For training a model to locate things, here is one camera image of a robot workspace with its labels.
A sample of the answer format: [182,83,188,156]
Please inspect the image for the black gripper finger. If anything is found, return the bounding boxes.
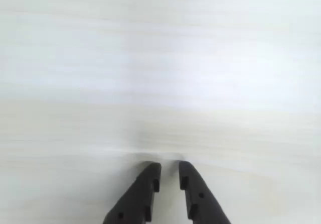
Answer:
[178,160,232,224]
[102,161,162,224]

